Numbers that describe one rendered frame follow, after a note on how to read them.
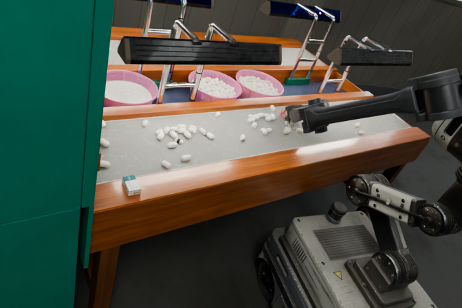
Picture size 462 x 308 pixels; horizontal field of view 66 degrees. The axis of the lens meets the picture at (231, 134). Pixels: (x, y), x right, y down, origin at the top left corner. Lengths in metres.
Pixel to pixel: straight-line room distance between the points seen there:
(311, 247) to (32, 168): 1.11
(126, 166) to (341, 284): 0.91
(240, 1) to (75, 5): 2.70
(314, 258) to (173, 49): 0.96
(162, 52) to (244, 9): 2.23
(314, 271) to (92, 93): 1.13
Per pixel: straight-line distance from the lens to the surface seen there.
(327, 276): 1.50
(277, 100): 1.79
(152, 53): 1.12
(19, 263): 1.04
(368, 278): 1.53
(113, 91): 1.56
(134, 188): 1.06
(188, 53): 1.18
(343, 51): 1.70
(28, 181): 0.83
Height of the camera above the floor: 1.54
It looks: 34 degrees down
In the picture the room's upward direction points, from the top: 20 degrees clockwise
